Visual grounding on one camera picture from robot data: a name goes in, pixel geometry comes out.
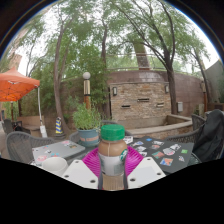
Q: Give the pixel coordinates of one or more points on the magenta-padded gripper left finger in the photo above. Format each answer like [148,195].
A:
[78,173]

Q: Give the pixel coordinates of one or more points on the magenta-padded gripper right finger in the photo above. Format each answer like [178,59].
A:
[146,171]

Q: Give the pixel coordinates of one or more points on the green-capped brown drink bottle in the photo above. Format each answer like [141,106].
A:
[112,153]

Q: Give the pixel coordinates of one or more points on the white ceramic mug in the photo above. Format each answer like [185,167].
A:
[55,165]

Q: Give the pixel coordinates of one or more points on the black laptop with stickers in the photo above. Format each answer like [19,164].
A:
[166,153]

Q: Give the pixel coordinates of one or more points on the grey laptop with stickers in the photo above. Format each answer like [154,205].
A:
[58,150]

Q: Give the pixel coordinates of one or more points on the white printed paper sheet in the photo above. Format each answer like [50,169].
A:
[128,140]

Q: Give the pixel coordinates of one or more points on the grey wicker chair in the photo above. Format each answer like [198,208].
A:
[186,135]
[74,136]
[20,145]

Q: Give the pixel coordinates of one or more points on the blue yellow striped cone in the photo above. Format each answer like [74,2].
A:
[59,126]

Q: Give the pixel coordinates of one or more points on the green plant in teal pot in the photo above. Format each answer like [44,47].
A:
[86,120]

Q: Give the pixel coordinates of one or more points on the black jacket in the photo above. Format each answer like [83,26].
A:
[210,136]

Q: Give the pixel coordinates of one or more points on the orange canopy with white pole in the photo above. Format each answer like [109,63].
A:
[15,85]

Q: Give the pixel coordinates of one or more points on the grey electrical wall box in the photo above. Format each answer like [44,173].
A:
[180,107]

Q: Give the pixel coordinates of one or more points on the dark wall lamp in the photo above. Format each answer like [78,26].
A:
[167,89]
[114,91]

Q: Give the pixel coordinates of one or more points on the globe lamp post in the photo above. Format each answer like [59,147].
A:
[86,88]

